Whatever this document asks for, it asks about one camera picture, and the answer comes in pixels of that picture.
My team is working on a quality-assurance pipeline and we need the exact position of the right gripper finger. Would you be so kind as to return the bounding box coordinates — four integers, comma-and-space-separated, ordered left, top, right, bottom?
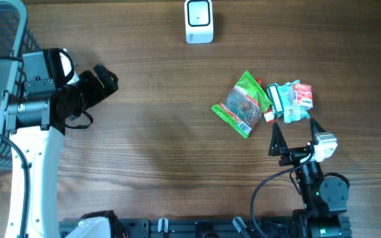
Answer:
268, 122, 288, 157
310, 118, 325, 141

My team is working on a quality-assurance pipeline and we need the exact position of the teal tissue packet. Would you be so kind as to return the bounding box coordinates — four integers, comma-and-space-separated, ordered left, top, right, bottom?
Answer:
278, 79, 310, 123

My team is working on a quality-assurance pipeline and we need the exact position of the red sachet stick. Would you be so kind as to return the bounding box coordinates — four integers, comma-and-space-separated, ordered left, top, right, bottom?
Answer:
256, 77, 275, 124

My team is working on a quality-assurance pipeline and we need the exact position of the small orange white box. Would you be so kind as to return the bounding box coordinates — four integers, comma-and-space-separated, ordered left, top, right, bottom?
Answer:
292, 83, 313, 110

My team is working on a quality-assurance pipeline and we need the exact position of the green white medicine box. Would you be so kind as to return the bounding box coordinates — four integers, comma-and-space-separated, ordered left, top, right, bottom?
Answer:
267, 84, 284, 117

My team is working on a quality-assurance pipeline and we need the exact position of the green snack bag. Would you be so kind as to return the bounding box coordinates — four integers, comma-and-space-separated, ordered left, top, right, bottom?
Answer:
211, 71, 273, 138

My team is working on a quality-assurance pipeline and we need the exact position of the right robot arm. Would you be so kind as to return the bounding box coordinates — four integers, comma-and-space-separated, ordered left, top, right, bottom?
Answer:
269, 118, 352, 238

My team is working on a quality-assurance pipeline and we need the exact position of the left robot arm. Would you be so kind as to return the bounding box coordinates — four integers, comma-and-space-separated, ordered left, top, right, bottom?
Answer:
5, 48, 118, 237

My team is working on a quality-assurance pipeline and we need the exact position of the white barcode scanner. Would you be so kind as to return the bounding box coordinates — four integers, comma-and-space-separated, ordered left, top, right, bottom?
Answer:
184, 0, 214, 44

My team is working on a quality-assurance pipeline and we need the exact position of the right black camera cable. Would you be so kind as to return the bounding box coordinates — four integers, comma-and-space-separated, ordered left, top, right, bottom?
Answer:
250, 152, 314, 238

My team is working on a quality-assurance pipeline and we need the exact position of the black camera cable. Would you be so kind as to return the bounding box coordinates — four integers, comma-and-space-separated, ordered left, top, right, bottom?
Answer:
0, 56, 32, 238
250, 152, 314, 238

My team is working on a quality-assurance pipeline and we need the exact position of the left black camera cable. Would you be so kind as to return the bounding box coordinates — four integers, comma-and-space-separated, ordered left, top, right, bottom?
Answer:
0, 56, 32, 238

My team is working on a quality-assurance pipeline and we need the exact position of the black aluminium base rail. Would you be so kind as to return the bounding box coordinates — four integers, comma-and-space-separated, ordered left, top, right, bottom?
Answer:
58, 216, 353, 238

